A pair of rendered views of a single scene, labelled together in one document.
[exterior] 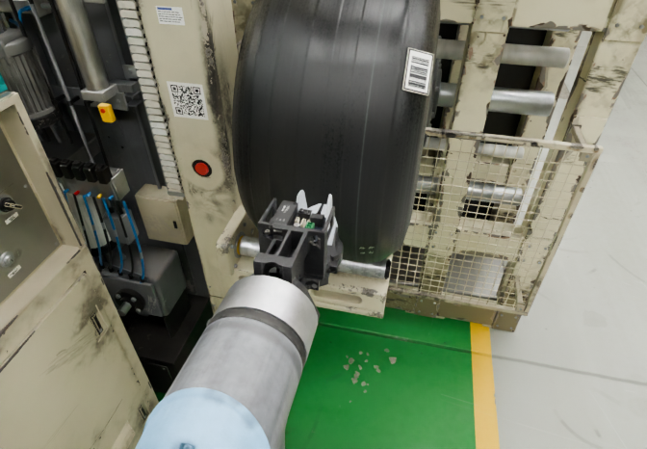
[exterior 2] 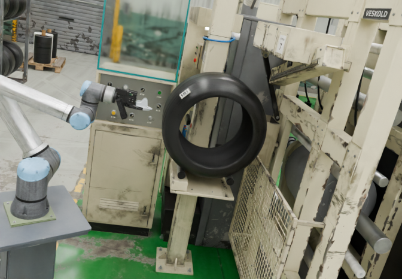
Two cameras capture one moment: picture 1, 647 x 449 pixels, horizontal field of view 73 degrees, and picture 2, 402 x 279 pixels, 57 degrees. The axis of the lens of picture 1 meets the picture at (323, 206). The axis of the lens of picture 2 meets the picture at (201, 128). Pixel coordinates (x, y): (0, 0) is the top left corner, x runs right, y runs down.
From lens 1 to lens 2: 1.91 m
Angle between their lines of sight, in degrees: 63
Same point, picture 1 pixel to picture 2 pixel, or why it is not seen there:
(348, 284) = (174, 173)
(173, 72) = not seen: hidden behind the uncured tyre
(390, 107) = (175, 97)
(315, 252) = (125, 96)
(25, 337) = (136, 136)
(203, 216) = not seen: hidden behind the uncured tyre
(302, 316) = (108, 91)
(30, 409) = (123, 152)
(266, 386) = (94, 86)
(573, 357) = not seen: outside the picture
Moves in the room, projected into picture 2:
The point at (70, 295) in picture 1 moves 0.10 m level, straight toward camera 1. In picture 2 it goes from (152, 139) to (144, 142)
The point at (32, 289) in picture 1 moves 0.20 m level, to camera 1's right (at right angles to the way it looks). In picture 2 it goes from (147, 129) to (152, 139)
